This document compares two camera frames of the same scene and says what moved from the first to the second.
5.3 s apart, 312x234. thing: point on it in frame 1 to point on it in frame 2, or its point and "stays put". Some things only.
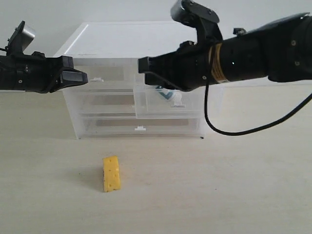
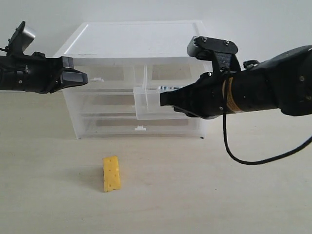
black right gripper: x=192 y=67 to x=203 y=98
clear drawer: x=105 y=78 stays put
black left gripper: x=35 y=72 stays put
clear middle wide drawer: x=100 y=102 stays put
